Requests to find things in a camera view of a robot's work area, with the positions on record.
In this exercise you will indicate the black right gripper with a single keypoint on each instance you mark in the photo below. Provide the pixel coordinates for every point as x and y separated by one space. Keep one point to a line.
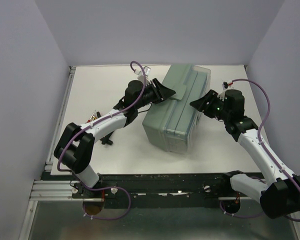
210 97

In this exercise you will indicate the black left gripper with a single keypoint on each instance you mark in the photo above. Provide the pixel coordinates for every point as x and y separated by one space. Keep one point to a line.
162 92

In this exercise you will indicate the green plastic tool box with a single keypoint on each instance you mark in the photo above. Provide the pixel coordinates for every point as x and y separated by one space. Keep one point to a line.
170 125

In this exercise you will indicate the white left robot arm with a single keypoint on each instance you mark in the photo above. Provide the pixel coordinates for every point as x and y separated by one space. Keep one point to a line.
75 146

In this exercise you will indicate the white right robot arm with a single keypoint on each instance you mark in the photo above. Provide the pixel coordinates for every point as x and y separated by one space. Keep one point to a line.
279 195

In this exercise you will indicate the small steel claw hammer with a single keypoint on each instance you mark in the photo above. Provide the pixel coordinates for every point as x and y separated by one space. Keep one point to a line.
106 139

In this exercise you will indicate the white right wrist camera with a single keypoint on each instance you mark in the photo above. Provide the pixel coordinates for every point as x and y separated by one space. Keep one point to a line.
227 85

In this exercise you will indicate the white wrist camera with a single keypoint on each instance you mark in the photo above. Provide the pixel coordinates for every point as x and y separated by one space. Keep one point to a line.
144 73
227 85

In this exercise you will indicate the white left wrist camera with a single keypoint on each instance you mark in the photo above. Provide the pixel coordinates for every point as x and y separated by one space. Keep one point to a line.
144 73

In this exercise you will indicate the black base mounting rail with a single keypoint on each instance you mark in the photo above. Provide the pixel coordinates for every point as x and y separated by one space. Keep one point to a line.
157 191

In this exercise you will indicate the aluminium frame rail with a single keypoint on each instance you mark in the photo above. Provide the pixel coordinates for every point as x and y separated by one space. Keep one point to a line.
46 190

